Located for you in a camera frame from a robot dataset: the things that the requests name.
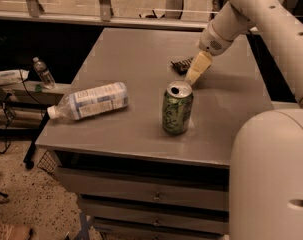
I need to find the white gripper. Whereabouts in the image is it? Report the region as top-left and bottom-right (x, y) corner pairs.
(185, 21), (234, 85)

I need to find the black rxbar chocolate bar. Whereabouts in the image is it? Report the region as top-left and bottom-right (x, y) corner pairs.
(171, 58), (193, 75)

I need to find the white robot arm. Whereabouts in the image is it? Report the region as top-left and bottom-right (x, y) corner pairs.
(186, 0), (303, 240)

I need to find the green soda can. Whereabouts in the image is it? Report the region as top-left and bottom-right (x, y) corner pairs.
(162, 81), (193, 135)

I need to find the lying plastic water bottle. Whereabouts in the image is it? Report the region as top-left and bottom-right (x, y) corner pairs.
(47, 82), (129, 120)

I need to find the grey drawer cabinet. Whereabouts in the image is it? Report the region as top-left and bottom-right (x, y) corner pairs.
(37, 28), (272, 240)

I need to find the small upright water bottle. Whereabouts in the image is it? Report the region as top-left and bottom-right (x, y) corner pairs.
(33, 57), (56, 89)

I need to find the low grey side shelf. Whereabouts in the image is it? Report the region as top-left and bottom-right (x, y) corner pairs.
(0, 81), (71, 129)

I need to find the white wipes packet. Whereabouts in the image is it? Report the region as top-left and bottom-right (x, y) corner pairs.
(0, 69), (29, 86)

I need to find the metal window rail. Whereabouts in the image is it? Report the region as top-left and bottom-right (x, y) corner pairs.
(0, 0), (219, 31)

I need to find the black cable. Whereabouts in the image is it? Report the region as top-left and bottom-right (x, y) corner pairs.
(0, 69), (47, 156)

